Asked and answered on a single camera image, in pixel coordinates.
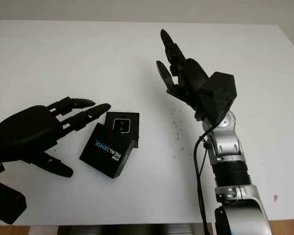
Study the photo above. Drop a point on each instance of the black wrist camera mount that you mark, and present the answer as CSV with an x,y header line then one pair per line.
x,y
220,95
5,200

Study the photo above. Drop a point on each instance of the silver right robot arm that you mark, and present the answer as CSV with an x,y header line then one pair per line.
x,y
227,149

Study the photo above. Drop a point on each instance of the black open box base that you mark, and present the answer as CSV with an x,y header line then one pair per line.
x,y
134,122

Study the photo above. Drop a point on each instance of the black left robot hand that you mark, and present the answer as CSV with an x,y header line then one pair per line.
x,y
27,132

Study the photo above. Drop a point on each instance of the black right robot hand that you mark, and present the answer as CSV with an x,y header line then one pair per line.
x,y
191,80

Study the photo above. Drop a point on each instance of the dark robot torso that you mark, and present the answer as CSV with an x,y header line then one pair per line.
x,y
127,230

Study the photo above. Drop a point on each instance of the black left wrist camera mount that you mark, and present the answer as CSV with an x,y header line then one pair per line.
x,y
5,200

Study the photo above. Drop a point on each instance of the black RealSense box lid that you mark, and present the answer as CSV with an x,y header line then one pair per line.
x,y
105,151

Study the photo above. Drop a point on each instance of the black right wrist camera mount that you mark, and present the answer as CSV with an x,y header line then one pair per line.
x,y
220,95

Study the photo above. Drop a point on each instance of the small white black camera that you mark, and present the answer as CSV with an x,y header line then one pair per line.
x,y
121,125

